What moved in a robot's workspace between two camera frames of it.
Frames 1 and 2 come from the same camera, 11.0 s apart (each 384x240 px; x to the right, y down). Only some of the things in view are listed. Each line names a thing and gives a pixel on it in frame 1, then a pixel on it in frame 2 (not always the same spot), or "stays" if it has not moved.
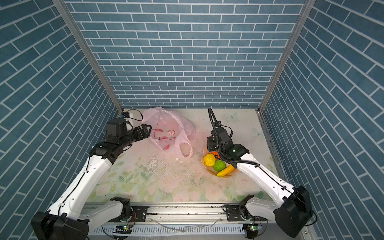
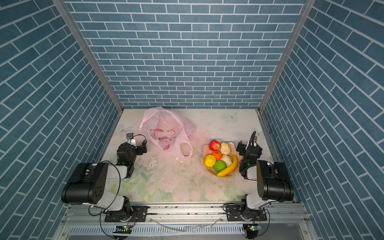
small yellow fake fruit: [209, 159] stays
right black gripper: [210, 140] to [244, 147]
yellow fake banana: [226, 171] stays
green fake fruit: [219, 165] stays
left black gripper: [146, 133] to [138, 148]
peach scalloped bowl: [211, 169] stays
